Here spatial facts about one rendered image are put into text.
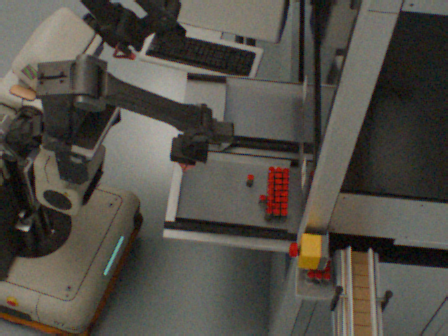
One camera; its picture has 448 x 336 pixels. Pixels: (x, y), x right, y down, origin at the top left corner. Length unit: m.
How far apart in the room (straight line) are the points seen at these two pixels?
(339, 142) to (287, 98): 0.82
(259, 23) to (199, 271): 1.08
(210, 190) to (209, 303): 0.88
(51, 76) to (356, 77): 0.64
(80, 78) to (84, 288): 1.34
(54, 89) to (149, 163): 1.88
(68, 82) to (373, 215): 0.89
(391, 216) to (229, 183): 0.55
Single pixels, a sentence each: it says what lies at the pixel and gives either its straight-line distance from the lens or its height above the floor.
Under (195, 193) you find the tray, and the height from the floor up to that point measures 0.88.
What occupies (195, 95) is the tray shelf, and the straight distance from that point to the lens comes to 2.43.
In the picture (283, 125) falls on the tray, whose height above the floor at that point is 0.88.
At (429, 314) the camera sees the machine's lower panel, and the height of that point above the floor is 0.57.
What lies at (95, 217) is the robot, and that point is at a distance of 2.85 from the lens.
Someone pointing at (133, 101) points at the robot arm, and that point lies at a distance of 1.57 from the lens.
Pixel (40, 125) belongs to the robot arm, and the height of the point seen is 1.26.
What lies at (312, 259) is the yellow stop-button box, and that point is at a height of 1.01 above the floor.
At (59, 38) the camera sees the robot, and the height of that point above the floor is 1.37.
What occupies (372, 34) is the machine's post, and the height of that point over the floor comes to 1.74.
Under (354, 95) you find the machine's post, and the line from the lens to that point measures 1.54.
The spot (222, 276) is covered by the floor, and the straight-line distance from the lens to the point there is 3.02.
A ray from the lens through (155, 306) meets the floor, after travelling 2.95.
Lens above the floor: 2.65
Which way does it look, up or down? 53 degrees down
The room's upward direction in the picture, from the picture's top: 6 degrees clockwise
